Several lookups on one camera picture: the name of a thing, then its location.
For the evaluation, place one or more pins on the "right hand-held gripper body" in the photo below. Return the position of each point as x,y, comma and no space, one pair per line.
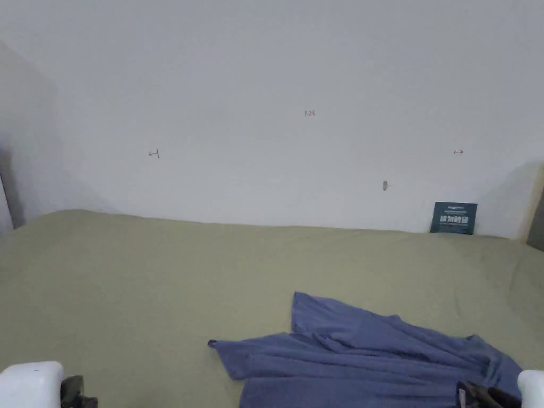
532,389

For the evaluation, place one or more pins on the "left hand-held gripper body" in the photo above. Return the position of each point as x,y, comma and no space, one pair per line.
29,384

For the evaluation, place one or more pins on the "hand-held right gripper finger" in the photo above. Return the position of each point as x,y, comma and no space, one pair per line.
488,395

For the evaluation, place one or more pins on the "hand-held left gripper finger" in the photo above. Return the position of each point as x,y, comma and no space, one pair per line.
87,401

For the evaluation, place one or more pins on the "bed with pale green sheet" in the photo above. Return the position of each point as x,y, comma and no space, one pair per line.
127,276

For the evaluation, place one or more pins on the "blue shirt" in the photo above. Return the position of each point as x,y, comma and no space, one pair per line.
361,361

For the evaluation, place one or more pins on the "dark green sign card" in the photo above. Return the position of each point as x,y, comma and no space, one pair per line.
453,218

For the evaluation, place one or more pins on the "beige padded headboard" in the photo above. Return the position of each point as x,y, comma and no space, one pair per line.
531,199

